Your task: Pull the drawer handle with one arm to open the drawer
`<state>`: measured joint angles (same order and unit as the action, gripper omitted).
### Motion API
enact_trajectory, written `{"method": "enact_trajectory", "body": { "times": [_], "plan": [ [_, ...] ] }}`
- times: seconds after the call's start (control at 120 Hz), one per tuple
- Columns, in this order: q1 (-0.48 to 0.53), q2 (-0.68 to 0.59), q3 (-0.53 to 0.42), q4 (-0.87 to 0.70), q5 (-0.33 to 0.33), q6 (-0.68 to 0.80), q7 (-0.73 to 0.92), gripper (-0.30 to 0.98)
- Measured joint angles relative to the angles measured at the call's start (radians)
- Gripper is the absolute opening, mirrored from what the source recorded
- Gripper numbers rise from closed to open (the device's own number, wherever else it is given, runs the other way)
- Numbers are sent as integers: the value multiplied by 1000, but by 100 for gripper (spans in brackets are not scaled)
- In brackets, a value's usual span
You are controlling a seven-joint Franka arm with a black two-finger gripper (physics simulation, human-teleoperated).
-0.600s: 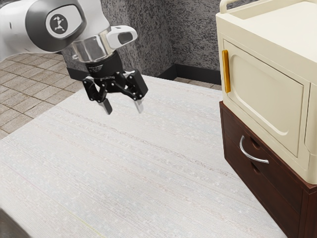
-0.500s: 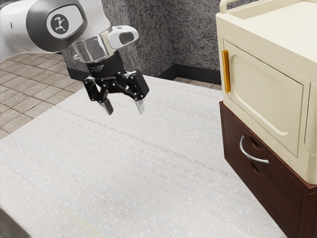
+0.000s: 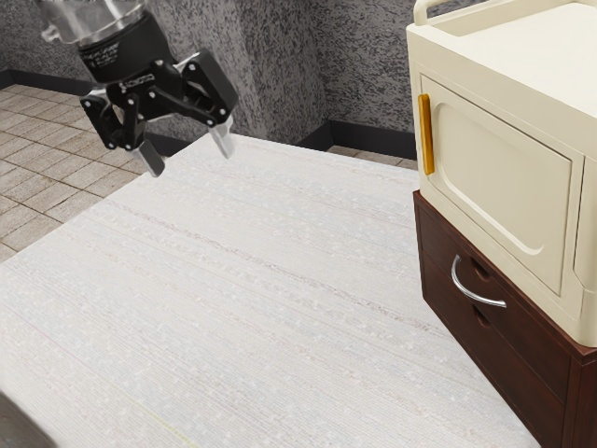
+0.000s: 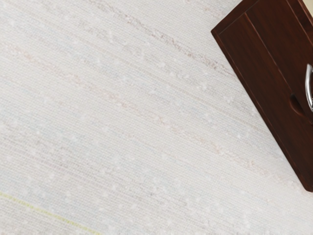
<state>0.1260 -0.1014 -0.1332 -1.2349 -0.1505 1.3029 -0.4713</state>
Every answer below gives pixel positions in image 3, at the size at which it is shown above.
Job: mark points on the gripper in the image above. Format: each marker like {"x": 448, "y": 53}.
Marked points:
{"x": 123, "y": 56}

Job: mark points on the dark brown wooden drawer cabinet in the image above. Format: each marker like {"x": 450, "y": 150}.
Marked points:
{"x": 494, "y": 326}

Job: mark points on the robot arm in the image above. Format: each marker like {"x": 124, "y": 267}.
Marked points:
{"x": 88, "y": 16}

